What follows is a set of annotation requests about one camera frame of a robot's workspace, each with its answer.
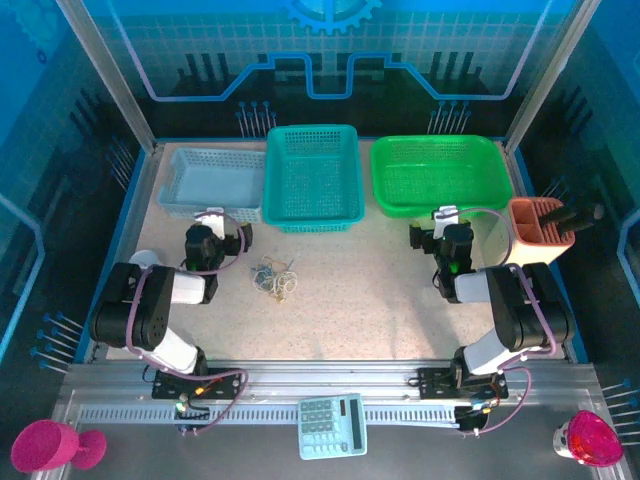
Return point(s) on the aluminium frame post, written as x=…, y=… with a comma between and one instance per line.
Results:
x=112, y=80
x=550, y=75

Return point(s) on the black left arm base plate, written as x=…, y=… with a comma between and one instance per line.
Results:
x=165, y=387

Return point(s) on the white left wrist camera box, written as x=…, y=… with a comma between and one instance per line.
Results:
x=215, y=222

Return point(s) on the aluminium mounting rail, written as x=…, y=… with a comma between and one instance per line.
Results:
x=325, y=377

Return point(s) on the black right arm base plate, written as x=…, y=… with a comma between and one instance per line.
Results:
x=430, y=385

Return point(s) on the teal plastic basket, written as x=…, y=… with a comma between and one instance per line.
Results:
x=312, y=180

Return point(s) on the green plastic basket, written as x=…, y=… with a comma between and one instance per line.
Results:
x=440, y=170

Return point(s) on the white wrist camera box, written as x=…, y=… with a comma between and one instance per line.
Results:
x=442, y=220
x=215, y=222

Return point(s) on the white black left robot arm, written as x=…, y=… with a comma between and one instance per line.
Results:
x=150, y=320

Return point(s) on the pale blue plastic basket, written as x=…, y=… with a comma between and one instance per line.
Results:
x=215, y=182

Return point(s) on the magenta glossy goblet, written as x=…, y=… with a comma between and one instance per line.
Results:
x=595, y=440

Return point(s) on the pink matte goblet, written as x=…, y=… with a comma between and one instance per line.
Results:
x=42, y=445

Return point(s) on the pale blue calculator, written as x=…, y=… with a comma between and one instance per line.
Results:
x=332, y=425

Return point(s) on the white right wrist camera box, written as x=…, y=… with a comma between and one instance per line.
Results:
x=442, y=220

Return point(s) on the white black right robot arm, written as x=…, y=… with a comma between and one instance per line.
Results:
x=520, y=320

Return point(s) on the terracotta and beige utensil holder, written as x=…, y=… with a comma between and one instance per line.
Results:
x=530, y=250

